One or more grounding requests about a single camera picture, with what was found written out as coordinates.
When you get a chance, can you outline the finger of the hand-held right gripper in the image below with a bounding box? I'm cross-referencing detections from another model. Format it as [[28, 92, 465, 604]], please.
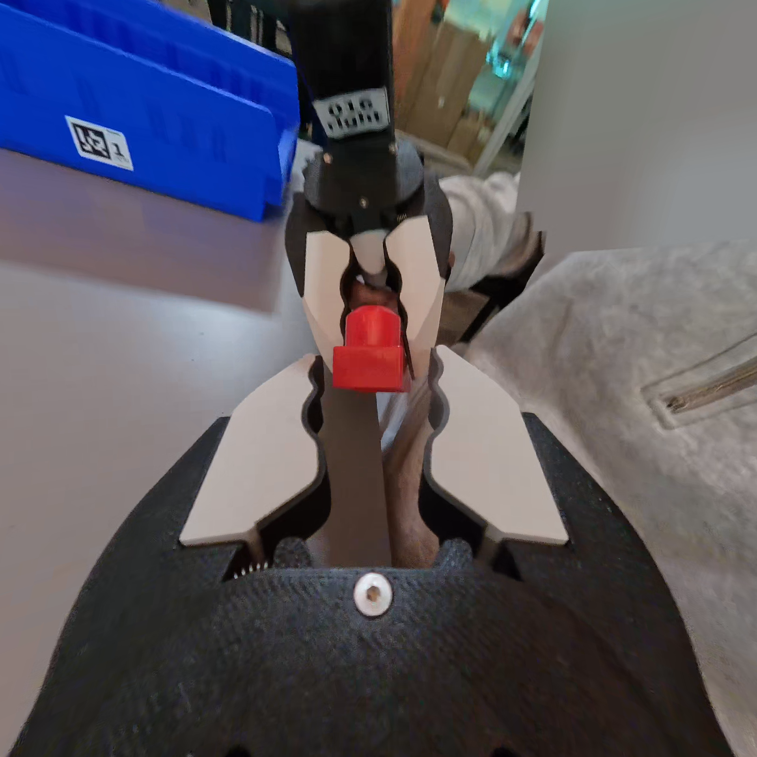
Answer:
[[303, 232, 356, 358], [383, 214, 446, 380]]

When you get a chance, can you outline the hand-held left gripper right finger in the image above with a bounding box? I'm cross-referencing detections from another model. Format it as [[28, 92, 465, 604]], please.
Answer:
[[421, 345, 570, 546]]

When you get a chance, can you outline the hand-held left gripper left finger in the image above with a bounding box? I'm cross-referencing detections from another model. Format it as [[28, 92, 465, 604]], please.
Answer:
[[179, 353, 330, 546]]

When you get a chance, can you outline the red plastic block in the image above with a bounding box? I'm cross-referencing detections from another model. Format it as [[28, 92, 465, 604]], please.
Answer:
[[332, 305, 414, 393]]

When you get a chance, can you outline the blue labelled plastic bin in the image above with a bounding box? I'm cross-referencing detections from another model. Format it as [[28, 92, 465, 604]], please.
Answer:
[[0, 0, 301, 224]]

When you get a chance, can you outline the person's right hand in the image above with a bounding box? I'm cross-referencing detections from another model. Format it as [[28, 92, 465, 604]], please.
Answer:
[[348, 282, 399, 310]]

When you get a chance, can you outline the black office chair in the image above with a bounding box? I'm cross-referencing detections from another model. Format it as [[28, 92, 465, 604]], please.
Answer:
[[458, 231, 546, 345]]

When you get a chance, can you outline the cardboard box stack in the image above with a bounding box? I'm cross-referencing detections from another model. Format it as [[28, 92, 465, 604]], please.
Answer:
[[392, 0, 493, 162]]

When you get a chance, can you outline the person's grey hoodie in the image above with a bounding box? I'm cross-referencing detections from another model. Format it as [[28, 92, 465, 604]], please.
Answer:
[[467, 239, 757, 757]]

